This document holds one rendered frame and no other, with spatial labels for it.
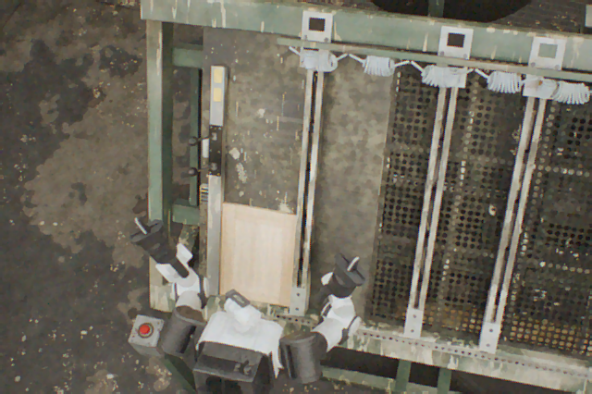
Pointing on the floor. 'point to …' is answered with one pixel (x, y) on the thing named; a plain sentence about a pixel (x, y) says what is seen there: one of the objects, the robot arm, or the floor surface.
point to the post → (180, 372)
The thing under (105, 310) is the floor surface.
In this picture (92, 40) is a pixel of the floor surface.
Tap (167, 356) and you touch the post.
